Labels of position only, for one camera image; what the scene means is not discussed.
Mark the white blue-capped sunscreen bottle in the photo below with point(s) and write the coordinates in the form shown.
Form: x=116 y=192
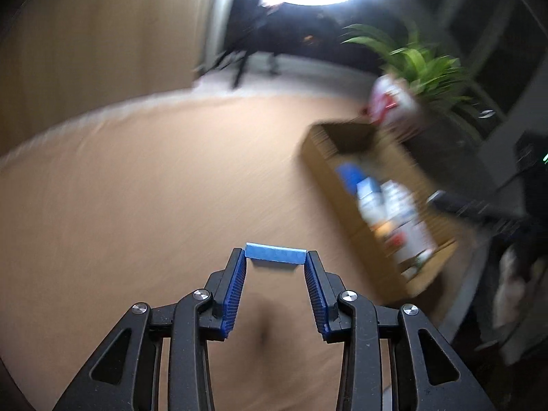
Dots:
x=373 y=199

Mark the wooden cabinet panel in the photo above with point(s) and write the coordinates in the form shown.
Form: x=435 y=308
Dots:
x=62 y=58

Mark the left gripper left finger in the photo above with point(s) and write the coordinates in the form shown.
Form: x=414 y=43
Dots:
x=123 y=373

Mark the white gloved right hand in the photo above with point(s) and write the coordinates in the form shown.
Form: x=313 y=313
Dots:
x=519 y=309

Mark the brown cardboard box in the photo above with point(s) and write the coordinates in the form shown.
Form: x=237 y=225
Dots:
x=325 y=146

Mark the green spider plant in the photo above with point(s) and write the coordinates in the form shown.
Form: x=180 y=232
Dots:
x=439 y=81

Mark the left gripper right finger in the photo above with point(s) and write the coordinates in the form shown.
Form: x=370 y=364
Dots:
x=426 y=373

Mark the red white flower pot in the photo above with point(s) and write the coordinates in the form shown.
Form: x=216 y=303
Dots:
x=391 y=106

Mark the white dotted cream box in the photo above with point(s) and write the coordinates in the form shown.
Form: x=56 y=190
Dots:
x=409 y=237

